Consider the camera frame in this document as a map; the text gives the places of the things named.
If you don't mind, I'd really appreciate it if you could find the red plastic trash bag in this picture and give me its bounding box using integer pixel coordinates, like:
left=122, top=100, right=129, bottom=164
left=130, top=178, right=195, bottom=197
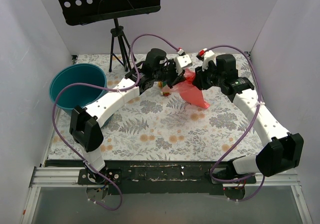
left=169, top=69, right=210, bottom=109

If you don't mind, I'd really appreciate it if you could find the teal plastic trash bin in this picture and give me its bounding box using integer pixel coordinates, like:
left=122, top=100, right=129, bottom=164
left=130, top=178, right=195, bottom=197
left=49, top=63, right=108, bottom=116

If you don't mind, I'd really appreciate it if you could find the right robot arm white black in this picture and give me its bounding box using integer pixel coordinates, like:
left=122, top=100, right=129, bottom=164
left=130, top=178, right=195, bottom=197
left=192, top=50, right=304, bottom=183

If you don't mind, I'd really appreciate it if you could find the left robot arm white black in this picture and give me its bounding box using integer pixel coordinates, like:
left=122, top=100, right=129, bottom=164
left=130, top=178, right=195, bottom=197
left=69, top=48, right=192, bottom=184

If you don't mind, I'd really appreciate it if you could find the colourful toy brick car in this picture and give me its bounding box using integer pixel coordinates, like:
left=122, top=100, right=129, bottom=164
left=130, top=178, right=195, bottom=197
left=158, top=81, right=171, bottom=97

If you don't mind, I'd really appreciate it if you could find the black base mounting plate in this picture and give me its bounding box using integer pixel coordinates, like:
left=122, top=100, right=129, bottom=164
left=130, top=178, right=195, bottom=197
left=77, top=161, right=245, bottom=198

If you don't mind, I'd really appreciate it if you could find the black music stand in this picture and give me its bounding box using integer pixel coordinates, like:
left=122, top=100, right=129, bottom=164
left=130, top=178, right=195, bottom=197
left=58, top=0, right=161, bottom=71

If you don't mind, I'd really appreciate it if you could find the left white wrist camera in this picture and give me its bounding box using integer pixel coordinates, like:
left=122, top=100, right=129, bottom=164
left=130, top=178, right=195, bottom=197
left=173, top=48, right=193, bottom=75

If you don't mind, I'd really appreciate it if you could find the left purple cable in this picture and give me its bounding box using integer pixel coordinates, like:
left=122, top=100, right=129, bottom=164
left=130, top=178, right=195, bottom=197
left=51, top=34, right=186, bottom=211

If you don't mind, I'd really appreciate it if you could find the purple cable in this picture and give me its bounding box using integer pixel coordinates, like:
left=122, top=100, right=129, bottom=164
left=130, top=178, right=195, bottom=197
left=51, top=34, right=186, bottom=211
left=203, top=44, right=266, bottom=202

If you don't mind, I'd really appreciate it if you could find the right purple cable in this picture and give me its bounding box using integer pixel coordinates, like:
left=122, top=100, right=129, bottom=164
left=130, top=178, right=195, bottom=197
left=203, top=44, right=266, bottom=202

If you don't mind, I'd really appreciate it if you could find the aluminium frame rail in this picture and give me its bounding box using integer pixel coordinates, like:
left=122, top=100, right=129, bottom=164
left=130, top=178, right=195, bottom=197
left=22, top=162, right=313, bottom=224

